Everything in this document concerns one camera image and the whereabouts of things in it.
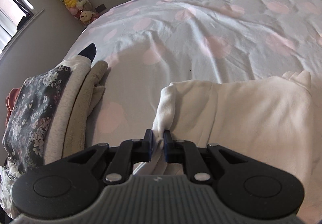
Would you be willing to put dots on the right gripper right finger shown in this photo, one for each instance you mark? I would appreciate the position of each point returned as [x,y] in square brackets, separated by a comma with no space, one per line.
[247,186]

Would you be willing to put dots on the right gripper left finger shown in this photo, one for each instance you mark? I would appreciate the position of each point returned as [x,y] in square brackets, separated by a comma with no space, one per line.
[70,185]

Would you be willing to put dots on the white fleece garment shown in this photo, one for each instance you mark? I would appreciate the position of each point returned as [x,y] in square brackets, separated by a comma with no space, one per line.
[273,120]

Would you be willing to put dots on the dark floral folded garment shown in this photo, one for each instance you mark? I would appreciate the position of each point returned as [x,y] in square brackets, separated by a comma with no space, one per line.
[31,117]

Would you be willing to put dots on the beige folded fleece garment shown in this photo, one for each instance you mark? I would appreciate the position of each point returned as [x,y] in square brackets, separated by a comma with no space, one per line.
[88,97]

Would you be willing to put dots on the rust red garment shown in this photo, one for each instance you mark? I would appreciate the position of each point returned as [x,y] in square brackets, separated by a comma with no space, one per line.
[10,102]

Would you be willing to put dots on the light grey folded sweater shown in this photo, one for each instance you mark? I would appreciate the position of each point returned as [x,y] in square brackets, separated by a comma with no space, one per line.
[53,146]

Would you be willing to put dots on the black garment on bed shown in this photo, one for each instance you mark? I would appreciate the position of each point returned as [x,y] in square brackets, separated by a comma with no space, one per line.
[89,52]

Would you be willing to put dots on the pink dotted bed sheet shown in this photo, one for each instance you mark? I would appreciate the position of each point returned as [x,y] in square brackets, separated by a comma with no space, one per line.
[149,44]

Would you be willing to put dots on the window with dark frame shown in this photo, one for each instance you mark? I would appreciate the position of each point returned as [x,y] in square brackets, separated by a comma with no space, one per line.
[16,17]

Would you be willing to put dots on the black wall socket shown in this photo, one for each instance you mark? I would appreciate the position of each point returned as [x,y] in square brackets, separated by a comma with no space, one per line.
[101,8]

